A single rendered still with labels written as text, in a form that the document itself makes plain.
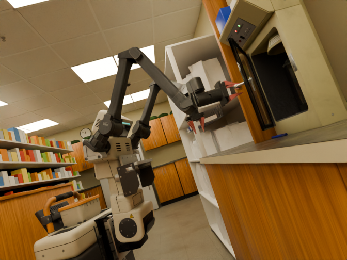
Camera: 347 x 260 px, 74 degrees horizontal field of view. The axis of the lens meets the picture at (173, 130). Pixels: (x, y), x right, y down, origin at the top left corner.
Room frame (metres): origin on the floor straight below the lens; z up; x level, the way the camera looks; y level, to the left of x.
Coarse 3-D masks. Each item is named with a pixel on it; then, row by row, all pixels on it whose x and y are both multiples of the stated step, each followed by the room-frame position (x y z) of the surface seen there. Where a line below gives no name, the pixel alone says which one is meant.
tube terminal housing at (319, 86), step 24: (288, 0) 0.84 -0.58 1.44; (264, 24) 0.93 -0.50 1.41; (288, 24) 0.84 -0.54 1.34; (312, 24) 0.96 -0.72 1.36; (264, 48) 1.09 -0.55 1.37; (288, 48) 0.85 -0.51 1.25; (312, 48) 0.84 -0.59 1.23; (312, 72) 0.84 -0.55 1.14; (312, 96) 0.84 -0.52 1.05; (336, 96) 0.84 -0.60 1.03; (288, 120) 1.02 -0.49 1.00; (312, 120) 0.87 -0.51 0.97; (336, 120) 0.84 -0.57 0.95
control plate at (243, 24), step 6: (240, 18) 0.92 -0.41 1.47; (234, 24) 0.97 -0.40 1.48; (240, 24) 0.96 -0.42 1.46; (246, 24) 0.94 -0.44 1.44; (252, 24) 0.93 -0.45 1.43; (234, 30) 1.01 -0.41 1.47; (240, 30) 1.00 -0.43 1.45; (252, 30) 0.96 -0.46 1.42; (228, 36) 1.07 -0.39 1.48; (234, 36) 1.05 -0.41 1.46; (246, 36) 1.01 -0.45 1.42; (240, 42) 1.07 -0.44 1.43
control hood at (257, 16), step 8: (240, 0) 0.83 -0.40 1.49; (248, 0) 0.83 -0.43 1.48; (256, 0) 0.83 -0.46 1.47; (264, 0) 0.83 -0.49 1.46; (240, 8) 0.87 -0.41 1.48; (248, 8) 0.86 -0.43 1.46; (256, 8) 0.84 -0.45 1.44; (264, 8) 0.83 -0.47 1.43; (272, 8) 0.84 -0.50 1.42; (232, 16) 0.93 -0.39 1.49; (240, 16) 0.91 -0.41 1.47; (248, 16) 0.89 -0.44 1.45; (256, 16) 0.88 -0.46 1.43; (264, 16) 0.86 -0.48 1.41; (232, 24) 0.98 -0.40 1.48; (256, 24) 0.92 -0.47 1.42; (224, 32) 1.06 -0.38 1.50; (256, 32) 0.98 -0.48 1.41; (224, 40) 1.12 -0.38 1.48; (248, 40) 1.04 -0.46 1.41
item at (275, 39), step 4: (276, 32) 0.94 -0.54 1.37; (272, 36) 0.96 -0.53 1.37; (276, 36) 0.94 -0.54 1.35; (272, 40) 0.96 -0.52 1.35; (276, 40) 0.94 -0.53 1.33; (280, 40) 0.92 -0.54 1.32; (268, 44) 1.00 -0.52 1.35; (272, 44) 0.96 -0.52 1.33; (276, 44) 0.94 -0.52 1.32; (280, 44) 1.05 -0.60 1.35; (268, 48) 0.99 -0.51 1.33; (272, 48) 1.05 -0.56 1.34; (276, 48) 1.06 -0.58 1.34; (280, 48) 1.06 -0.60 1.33; (284, 48) 1.06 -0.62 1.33; (268, 52) 1.00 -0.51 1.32; (272, 52) 1.05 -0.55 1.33; (276, 52) 1.06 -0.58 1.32; (280, 52) 1.07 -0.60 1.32
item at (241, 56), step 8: (232, 48) 0.88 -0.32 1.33; (240, 56) 0.96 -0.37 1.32; (248, 64) 1.10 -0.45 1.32; (240, 72) 0.88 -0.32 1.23; (248, 72) 1.01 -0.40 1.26; (256, 88) 1.06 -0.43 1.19; (256, 96) 0.98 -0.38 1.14; (256, 112) 0.88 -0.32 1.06; (264, 112) 1.03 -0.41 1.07; (264, 120) 0.96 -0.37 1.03
